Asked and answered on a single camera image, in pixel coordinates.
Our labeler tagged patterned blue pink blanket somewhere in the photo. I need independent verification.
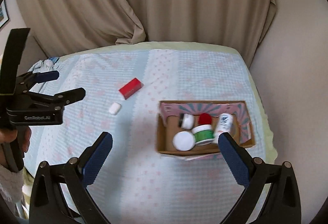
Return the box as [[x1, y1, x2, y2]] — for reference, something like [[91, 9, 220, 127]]
[[24, 49, 266, 223]]

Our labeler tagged red round lid jar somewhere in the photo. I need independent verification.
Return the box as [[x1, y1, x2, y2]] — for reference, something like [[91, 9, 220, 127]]
[[198, 113, 212, 125]]

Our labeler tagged white medicine bottle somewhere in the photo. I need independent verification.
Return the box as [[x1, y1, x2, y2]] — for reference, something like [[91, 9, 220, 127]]
[[213, 113, 233, 144]]

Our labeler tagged beige curtain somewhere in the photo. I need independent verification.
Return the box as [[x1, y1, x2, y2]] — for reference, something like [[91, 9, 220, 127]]
[[17, 0, 276, 65]]

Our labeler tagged framed picture on wall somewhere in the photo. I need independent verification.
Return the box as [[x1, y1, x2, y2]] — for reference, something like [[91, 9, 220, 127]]
[[0, 0, 9, 28]]

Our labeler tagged red rectangular box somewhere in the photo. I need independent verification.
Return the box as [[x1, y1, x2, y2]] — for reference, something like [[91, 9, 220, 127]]
[[119, 78, 143, 100]]

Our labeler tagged white round lid jar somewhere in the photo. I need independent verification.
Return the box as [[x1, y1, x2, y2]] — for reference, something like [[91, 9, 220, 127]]
[[172, 131, 196, 151]]

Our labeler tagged cardboard box with pink flaps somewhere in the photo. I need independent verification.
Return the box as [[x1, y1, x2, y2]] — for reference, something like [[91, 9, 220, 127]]
[[156, 100, 255, 160]]

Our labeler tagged person's left hand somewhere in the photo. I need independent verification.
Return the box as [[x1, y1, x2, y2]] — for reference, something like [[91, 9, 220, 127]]
[[0, 125, 32, 163]]

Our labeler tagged white jar with black lid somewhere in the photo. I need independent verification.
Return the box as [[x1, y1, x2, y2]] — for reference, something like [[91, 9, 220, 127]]
[[179, 113, 195, 130]]

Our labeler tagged crumpled white blue cloth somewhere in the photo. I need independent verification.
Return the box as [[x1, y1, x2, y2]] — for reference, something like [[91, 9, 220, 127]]
[[28, 57, 59, 73]]

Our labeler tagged small white case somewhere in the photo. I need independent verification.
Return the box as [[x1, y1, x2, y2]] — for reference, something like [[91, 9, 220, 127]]
[[108, 102, 122, 115]]

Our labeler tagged green labelled white jar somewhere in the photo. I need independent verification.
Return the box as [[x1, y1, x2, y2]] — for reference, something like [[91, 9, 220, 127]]
[[191, 125, 214, 146]]

